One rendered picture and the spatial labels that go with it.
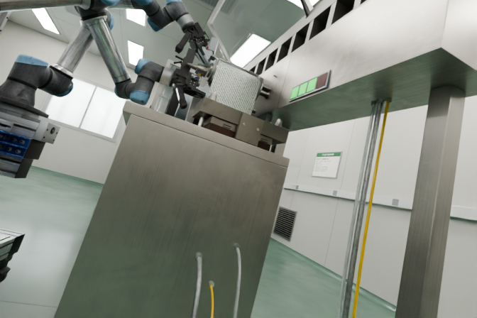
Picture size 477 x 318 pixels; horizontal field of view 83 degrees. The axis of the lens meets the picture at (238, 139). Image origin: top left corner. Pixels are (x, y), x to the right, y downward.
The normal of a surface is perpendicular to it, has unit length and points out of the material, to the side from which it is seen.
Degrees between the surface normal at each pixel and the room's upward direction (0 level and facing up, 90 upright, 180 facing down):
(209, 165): 90
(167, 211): 90
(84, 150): 90
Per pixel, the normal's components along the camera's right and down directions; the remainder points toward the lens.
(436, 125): -0.89, -0.33
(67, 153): 0.36, -0.08
